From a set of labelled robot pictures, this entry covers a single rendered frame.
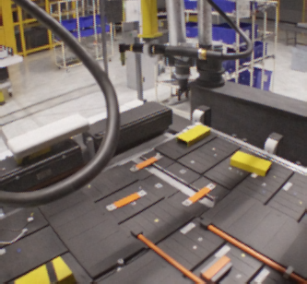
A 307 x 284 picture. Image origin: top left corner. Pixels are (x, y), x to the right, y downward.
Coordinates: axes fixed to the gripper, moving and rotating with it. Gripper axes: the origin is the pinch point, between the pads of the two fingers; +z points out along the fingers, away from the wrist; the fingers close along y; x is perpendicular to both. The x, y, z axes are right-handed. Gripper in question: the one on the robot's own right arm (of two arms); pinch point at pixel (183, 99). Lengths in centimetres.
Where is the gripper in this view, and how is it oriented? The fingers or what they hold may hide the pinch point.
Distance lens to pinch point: 211.5
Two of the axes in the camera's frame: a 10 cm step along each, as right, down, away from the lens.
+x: -7.7, -2.7, 5.7
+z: 0.4, 8.8, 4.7
